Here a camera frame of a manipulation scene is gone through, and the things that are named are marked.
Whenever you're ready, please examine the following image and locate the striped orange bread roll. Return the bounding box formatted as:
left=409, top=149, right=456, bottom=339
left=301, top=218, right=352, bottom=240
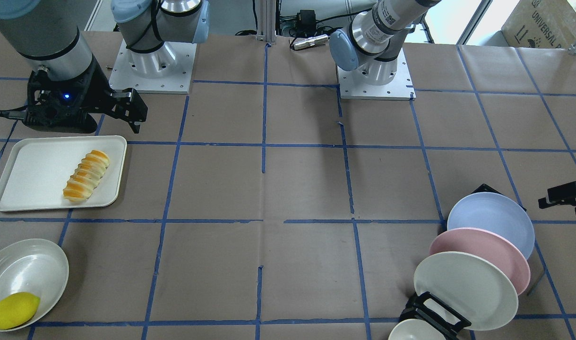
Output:
left=63, top=149, right=110, bottom=202

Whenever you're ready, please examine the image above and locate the light blue plate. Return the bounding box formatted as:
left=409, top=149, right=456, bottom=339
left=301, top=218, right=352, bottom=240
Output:
left=446, top=192, right=536, bottom=259

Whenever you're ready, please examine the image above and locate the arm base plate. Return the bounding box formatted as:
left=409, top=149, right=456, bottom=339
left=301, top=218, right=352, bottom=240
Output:
left=109, top=42, right=197, bottom=94
left=336, top=50, right=416, bottom=101

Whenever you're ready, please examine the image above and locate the white round plate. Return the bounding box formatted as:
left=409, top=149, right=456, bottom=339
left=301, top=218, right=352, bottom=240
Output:
left=0, top=238, right=69, bottom=332

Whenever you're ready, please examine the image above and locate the silver flashlight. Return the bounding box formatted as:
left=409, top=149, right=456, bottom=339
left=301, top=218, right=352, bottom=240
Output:
left=289, top=34, right=329, bottom=51

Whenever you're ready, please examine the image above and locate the cream plate in rack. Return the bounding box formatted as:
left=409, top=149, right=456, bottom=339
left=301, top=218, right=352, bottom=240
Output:
left=413, top=251, right=519, bottom=331

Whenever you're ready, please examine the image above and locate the black dish rack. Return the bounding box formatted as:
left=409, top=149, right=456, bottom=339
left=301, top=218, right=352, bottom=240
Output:
left=399, top=184, right=527, bottom=340

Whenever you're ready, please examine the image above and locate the white rectangular tray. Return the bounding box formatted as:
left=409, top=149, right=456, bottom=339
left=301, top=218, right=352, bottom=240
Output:
left=0, top=136, right=127, bottom=212

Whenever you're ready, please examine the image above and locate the yellow lemon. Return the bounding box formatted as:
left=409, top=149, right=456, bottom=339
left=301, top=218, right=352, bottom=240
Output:
left=0, top=292, right=40, bottom=331

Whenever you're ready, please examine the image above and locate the black power adapter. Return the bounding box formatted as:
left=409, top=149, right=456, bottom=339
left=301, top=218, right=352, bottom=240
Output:
left=296, top=9, right=317, bottom=26

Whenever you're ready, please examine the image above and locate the pink plate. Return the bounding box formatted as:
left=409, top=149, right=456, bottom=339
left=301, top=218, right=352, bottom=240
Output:
left=429, top=227, right=531, bottom=295

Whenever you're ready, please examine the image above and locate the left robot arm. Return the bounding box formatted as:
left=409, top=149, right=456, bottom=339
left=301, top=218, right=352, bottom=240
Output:
left=329, top=0, right=438, bottom=99

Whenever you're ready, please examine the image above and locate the aluminium frame post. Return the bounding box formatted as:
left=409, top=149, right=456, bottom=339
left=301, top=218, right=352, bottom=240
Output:
left=255, top=0, right=278, bottom=45

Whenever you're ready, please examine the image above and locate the cardboard box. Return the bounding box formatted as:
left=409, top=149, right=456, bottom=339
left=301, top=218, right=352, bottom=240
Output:
left=501, top=0, right=576, bottom=48

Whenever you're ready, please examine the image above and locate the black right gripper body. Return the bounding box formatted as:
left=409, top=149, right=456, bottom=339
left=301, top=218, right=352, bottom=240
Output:
left=23, top=57, right=112, bottom=134

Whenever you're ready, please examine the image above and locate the cream bowl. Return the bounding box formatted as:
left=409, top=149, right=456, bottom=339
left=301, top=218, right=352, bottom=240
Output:
left=388, top=319, right=445, bottom=340

